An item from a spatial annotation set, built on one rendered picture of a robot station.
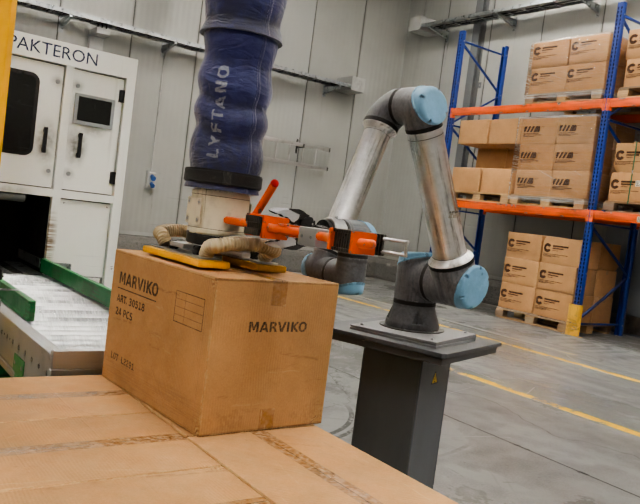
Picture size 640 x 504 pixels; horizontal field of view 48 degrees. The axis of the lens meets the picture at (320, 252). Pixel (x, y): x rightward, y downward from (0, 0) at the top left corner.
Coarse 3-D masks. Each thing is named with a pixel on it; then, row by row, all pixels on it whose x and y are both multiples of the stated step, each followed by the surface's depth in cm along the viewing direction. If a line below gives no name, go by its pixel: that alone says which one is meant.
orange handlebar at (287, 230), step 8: (232, 224) 199; (240, 224) 196; (272, 224) 184; (280, 224) 181; (288, 224) 182; (296, 224) 181; (280, 232) 181; (288, 232) 178; (296, 232) 176; (320, 232) 169; (320, 240) 169; (360, 240) 159; (368, 240) 159; (368, 248) 160
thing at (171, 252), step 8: (176, 240) 209; (144, 248) 214; (152, 248) 210; (160, 248) 209; (168, 248) 207; (176, 248) 210; (168, 256) 202; (176, 256) 198; (184, 256) 195; (192, 256) 194; (192, 264) 191; (200, 264) 189; (208, 264) 190; (216, 264) 192; (224, 264) 194
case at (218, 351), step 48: (144, 288) 205; (192, 288) 184; (240, 288) 180; (288, 288) 190; (336, 288) 201; (144, 336) 203; (192, 336) 183; (240, 336) 182; (288, 336) 192; (144, 384) 201; (192, 384) 181; (240, 384) 184; (288, 384) 194; (192, 432) 180
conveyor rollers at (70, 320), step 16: (32, 288) 377; (48, 288) 389; (64, 288) 394; (48, 304) 337; (64, 304) 342; (80, 304) 347; (96, 304) 352; (48, 320) 302; (64, 320) 306; (80, 320) 310; (96, 320) 314; (48, 336) 268; (64, 336) 272; (80, 336) 275; (96, 336) 279
